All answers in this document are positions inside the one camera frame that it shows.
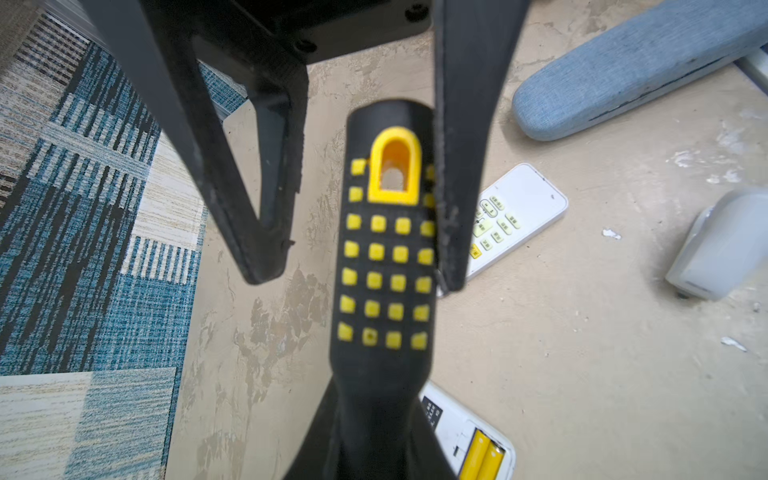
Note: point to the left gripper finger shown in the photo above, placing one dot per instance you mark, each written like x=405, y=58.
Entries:
x=320, y=454

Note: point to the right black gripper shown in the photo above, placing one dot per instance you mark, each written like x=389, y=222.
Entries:
x=161, y=46

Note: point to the white remote with red buttons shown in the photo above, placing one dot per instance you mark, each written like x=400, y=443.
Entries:
x=454, y=425

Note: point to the black yellow handled screwdriver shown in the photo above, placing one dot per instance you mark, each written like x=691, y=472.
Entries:
x=385, y=293

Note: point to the white remote with green buttons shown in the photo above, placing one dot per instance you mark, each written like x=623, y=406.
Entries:
x=510, y=212

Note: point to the yellow battery one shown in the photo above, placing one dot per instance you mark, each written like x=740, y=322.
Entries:
x=475, y=455

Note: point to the yellow battery two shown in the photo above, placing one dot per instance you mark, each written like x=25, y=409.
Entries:
x=491, y=463

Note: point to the blue grey fabric case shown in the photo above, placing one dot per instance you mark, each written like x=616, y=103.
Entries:
x=640, y=60

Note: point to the small white plastic device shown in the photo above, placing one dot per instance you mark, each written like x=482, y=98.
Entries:
x=725, y=244

